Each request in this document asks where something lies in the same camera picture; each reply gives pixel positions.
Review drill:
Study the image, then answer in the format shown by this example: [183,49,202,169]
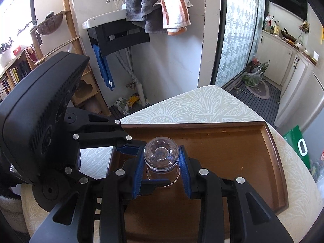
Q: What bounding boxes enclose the white kitchen cabinets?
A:
[256,31,323,134]

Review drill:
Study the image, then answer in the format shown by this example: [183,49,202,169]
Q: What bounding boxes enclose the brown wooden tray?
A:
[124,124,292,242]

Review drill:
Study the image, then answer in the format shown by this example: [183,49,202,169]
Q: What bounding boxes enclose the clear drinking glass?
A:
[143,137,180,187]

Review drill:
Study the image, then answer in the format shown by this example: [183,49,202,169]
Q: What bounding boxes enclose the green shopping bag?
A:
[283,125,311,169]

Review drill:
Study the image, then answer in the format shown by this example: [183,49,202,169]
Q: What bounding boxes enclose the patterned sliding door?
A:
[215,0,266,87]

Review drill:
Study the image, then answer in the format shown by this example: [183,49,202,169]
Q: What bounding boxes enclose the plastic bag of vegetables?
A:
[242,60,270,88]

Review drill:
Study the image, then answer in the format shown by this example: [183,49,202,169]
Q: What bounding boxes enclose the grey hanging towel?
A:
[125,0,166,34]

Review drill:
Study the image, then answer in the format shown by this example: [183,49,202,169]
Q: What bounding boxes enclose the blue hanging cloth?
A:
[92,45,115,91]

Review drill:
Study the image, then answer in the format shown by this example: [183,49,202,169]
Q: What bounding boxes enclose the oval floor mat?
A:
[245,81,270,100]

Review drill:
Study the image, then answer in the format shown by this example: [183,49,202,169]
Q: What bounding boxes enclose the orange striped white towel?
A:
[160,0,192,36]

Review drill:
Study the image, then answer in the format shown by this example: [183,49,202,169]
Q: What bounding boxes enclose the wooden ladder shelf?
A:
[30,0,111,116]

